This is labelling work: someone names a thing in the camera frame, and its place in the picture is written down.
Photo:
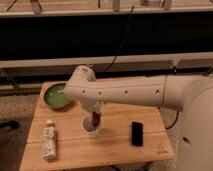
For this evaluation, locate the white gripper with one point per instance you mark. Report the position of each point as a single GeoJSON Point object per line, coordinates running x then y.
{"type": "Point", "coordinates": [91, 106]}

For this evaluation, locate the dark red pepper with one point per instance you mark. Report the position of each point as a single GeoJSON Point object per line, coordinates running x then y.
{"type": "Point", "coordinates": [96, 118]}

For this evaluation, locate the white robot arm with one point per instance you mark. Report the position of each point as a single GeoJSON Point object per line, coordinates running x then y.
{"type": "Point", "coordinates": [190, 94]}

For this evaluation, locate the green bowl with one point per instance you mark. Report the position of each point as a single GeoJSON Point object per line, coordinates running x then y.
{"type": "Point", "coordinates": [55, 98]}

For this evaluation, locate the wooden table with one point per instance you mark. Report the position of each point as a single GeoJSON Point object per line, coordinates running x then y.
{"type": "Point", "coordinates": [128, 134]}

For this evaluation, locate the black rectangular block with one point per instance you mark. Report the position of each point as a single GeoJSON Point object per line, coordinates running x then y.
{"type": "Point", "coordinates": [137, 134]}

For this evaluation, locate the white patterned bottle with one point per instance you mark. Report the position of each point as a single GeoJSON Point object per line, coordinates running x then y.
{"type": "Point", "coordinates": [48, 141]}

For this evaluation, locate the dark object at left edge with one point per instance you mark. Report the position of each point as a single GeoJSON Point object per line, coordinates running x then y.
{"type": "Point", "coordinates": [10, 123]}

